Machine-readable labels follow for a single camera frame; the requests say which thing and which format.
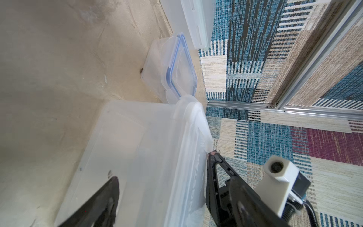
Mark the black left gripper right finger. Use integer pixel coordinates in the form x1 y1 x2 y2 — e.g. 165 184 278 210
206 151 286 227

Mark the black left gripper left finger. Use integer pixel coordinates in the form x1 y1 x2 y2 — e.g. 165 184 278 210
60 176 120 227

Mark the large clear plastic lunch box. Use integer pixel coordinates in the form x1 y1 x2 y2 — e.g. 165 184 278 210
54 95 213 227

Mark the small blue-rimmed lunch box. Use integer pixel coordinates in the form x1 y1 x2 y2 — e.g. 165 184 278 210
141 33 198 104

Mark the lidded green-tinted lunch box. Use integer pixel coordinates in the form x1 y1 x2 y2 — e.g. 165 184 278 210
160 0 216 50

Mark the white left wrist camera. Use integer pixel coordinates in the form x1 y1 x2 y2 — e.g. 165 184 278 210
254 156 312 217

